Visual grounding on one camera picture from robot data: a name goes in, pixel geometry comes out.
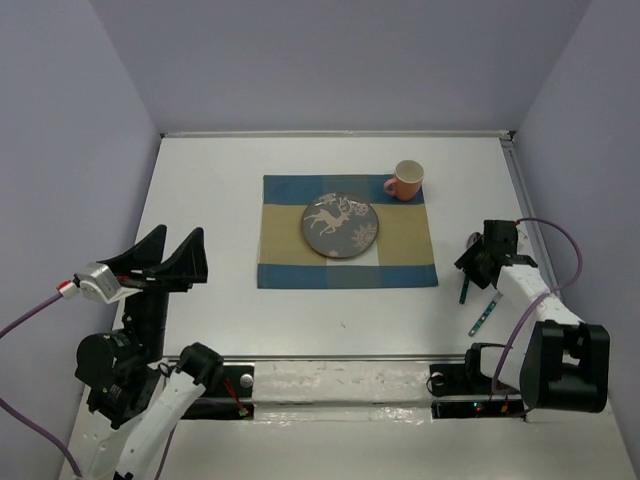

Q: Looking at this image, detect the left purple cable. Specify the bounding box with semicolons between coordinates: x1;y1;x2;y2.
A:
0;281;179;480

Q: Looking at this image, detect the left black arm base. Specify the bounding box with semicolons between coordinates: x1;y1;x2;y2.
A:
182;362;255;421

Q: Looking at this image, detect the teal handled metal fork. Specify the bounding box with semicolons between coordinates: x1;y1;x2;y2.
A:
468;293;502;337

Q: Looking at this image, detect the teal handled metal spoon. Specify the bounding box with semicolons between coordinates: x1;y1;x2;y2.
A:
459;232;481;305

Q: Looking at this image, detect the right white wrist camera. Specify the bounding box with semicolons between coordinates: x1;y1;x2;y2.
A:
515;221;529;254

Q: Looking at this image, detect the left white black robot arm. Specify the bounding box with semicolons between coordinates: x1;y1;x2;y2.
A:
74;225;223;479

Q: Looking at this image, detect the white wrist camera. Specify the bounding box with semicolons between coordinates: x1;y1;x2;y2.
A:
515;221;529;254
74;263;122;304

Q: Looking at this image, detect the pink ceramic mug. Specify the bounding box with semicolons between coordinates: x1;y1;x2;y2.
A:
383;160;424;202

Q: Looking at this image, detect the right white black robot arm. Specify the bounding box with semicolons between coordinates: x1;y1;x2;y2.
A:
455;220;610;413

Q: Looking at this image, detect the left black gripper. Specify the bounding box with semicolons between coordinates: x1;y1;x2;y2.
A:
100;221;210;360

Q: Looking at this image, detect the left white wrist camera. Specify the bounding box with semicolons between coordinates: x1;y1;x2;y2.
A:
74;263;122;304

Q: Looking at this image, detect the grey reindeer plate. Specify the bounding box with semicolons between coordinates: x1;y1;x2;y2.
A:
301;192;379;260

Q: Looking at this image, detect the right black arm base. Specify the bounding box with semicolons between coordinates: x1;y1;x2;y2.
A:
425;363;526;420

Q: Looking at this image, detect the blue yellow checked placemat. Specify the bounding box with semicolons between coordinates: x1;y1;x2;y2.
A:
257;174;438;289

